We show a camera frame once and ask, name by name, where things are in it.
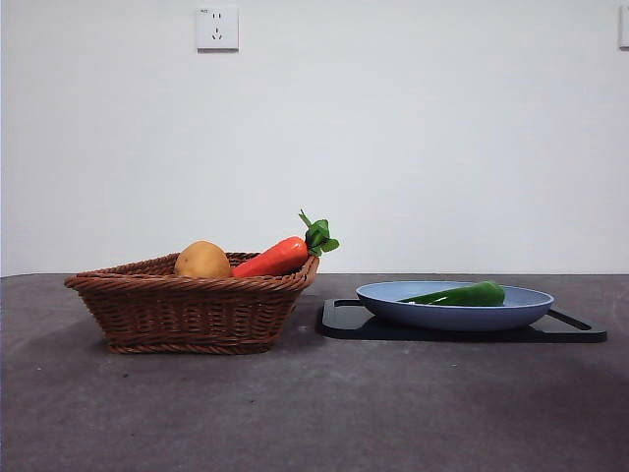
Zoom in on blue round plate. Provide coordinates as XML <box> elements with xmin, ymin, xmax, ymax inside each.
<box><xmin>355</xmin><ymin>280</ymin><xmax>556</xmax><ymax>332</ymax></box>

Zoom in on green pepper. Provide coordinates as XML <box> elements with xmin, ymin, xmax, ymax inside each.
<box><xmin>396</xmin><ymin>280</ymin><xmax>507</xmax><ymax>308</ymax></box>

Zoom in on orange carrot with green leaves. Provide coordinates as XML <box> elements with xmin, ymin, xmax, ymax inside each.
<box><xmin>231</xmin><ymin>209</ymin><xmax>341</xmax><ymax>278</ymax></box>

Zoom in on black rectangular tray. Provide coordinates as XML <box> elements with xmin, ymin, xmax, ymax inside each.
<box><xmin>320</xmin><ymin>297</ymin><xmax>608</xmax><ymax>344</ymax></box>

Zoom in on yellow-brown potato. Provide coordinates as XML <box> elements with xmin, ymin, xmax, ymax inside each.
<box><xmin>174</xmin><ymin>240</ymin><xmax>233</xmax><ymax>278</ymax></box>

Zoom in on brown wicker basket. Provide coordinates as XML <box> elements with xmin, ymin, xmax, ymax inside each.
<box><xmin>64</xmin><ymin>252</ymin><xmax>321</xmax><ymax>356</ymax></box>

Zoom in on white wall power socket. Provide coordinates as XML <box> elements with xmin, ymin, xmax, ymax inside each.
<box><xmin>197</xmin><ymin>6</ymin><xmax>241</xmax><ymax>53</ymax></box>

